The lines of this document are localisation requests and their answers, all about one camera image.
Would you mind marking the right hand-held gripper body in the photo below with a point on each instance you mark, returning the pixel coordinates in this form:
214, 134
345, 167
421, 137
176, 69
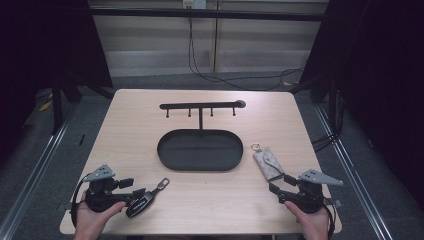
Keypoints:
310, 198

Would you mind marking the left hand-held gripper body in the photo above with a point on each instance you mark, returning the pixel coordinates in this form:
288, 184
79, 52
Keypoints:
100, 196

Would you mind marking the black car key fob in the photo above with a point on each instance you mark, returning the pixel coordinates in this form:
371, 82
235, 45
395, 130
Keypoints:
138, 205

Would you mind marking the black key holder stand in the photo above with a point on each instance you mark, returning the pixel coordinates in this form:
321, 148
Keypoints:
200, 151

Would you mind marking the person's left hand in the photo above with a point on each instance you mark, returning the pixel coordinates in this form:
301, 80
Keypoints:
91, 223

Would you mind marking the person's right hand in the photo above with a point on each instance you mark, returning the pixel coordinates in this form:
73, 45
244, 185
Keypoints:
313, 226

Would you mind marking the grey tape piece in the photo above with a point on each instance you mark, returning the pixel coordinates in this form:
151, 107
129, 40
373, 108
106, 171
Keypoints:
330, 202
63, 207

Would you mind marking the black metal stand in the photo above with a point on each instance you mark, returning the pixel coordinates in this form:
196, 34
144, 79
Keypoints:
57, 110

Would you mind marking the yellow tape strip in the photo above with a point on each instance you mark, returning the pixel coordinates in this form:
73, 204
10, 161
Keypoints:
45, 106

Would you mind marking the dark curtain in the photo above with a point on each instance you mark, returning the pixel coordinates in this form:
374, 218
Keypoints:
43, 43
376, 66

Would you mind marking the black horizontal bar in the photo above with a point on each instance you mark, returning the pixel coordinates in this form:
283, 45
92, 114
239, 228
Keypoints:
206, 14

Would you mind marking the white power outlet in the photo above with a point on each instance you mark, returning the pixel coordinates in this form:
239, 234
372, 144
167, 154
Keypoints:
194, 4

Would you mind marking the metal floor rail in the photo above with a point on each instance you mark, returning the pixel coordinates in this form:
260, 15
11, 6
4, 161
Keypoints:
353, 173
36, 166

